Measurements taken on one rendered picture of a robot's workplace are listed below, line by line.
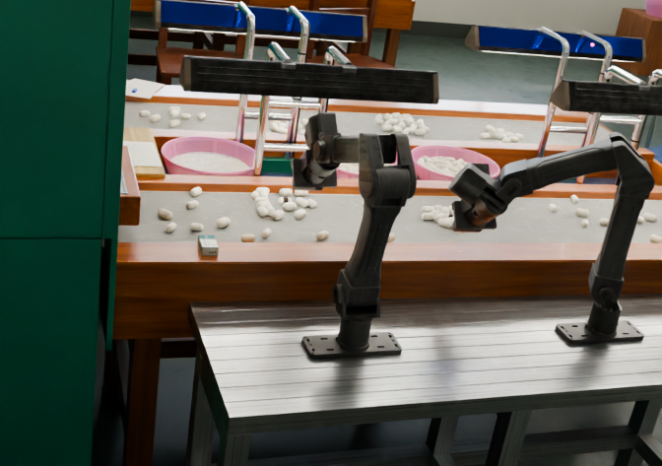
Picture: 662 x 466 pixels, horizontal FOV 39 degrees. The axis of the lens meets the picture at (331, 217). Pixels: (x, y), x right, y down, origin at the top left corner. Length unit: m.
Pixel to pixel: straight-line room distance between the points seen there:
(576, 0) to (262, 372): 7.02
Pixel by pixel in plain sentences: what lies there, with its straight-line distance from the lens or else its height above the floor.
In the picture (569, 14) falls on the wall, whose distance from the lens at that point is 8.56.
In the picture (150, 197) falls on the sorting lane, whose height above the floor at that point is 0.74.
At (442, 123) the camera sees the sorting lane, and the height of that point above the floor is 0.74.
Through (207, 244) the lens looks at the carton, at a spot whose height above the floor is 0.78.
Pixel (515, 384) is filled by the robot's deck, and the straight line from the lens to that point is 1.94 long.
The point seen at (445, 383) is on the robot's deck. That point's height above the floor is 0.67.
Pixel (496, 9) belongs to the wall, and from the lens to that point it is 8.19.
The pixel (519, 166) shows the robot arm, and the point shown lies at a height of 1.03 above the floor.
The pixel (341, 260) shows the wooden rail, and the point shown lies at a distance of 2.06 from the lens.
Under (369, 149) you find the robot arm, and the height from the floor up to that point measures 1.11.
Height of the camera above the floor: 1.68
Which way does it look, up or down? 24 degrees down
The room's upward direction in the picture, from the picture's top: 9 degrees clockwise
